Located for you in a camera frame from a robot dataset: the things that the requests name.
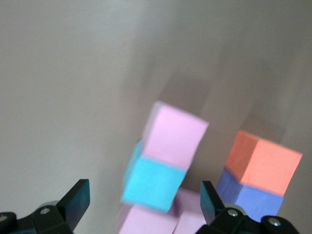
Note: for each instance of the purple foam block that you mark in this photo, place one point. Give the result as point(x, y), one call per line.
point(256, 202)

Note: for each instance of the pink foam block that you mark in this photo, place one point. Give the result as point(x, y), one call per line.
point(190, 221)
point(146, 221)
point(175, 136)

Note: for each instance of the orange foam block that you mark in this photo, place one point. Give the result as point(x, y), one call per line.
point(268, 165)

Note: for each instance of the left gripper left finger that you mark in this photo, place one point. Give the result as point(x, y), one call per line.
point(75, 207)

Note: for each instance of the light blue foam block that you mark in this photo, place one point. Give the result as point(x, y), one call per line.
point(151, 185)

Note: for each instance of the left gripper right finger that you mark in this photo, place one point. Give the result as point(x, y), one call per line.
point(213, 209)

